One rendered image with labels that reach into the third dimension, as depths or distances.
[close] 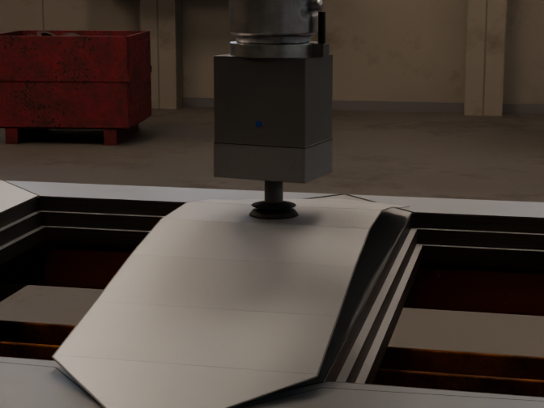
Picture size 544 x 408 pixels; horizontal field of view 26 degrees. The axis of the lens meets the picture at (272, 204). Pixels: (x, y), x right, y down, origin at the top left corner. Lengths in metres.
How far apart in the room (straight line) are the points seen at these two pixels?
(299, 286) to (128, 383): 0.17
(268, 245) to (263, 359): 0.18
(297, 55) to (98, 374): 0.34
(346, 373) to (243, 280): 0.11
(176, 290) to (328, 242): 0.14
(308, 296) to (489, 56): 8.68
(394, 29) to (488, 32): 0.78
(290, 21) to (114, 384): 0.36
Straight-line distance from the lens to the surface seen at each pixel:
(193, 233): 0.97
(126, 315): 0.85
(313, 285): 0.87
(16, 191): 1.46
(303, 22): 0.98
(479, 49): 9.50
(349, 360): 0.87
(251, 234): 0.96
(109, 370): 0.78
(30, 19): 10.44
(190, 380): 0.76
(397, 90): 9.75
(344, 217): 1.01
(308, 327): 0.81
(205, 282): 0.88
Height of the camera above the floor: 1.13
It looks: 11 degrees down
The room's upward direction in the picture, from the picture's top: straight up
